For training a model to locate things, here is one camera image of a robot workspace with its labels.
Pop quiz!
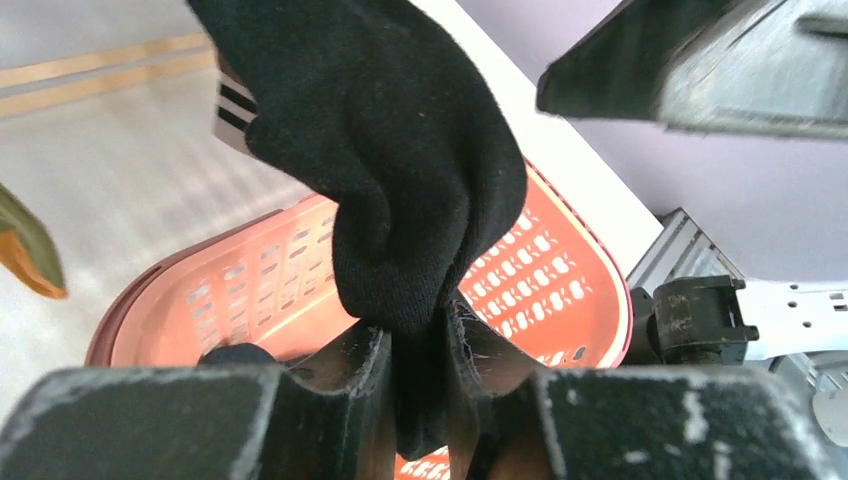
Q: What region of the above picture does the black sock with beige stripes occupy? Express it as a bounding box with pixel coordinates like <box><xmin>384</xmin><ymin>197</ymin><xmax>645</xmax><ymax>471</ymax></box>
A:
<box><xmin>190</xmin><ymin>1</ymin><xmax>527</xmax><ymax>460</ymax></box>

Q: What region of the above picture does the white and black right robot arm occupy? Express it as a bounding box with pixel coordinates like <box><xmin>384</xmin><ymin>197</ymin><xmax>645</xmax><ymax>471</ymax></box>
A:
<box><xmin>536</xmin><ymin>1</ymin><xmax>847</xmax><ymax>365</ymax></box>

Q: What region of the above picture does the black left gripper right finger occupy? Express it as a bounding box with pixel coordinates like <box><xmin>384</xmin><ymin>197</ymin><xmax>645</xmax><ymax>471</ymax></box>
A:
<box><xmin>446</xmin><ymin>300</ymin><xmax>836</xmax><ymax>479</ymax></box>

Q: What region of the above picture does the navy blue sock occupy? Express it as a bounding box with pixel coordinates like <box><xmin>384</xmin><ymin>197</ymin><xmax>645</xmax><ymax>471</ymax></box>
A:
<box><xmin>198</xmin><ymin>343</ymin><xmax>277</xmax><ymax>366</ymax></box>

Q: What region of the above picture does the pink plastic laundry basket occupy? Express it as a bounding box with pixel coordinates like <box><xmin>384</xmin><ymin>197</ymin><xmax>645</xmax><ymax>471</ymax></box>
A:
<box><xmin>86</xmin><ymin>169</ymin><xmax>632</xmax><ymax>479</ymax></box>

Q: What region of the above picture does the olive green and orange sock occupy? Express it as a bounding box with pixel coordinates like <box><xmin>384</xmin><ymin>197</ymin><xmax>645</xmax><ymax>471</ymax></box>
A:
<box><xmin>1</xmin><ymin>186</ymin><xmax>68</xmax><ymax>299</ymax></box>

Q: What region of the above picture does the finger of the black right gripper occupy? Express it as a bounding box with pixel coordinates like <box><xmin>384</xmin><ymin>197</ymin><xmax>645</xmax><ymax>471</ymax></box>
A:
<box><xmin>536</xmin><ymin>0</ymin><xmax>847</xmax><ymax>140</ymax></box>

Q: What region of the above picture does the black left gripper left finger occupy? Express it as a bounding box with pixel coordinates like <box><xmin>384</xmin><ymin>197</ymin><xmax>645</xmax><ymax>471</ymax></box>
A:
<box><xmin>1</xmin><ymin>325</ymin><xmax>395</xmax><ymax>479</ymax></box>

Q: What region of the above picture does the brown sock with striped toe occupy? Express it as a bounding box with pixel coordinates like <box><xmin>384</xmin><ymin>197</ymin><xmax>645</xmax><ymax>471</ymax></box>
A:
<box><xmin>213</xmin><ymin>67</ymin><xmax>257</xmax><ymax>158</ymax></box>

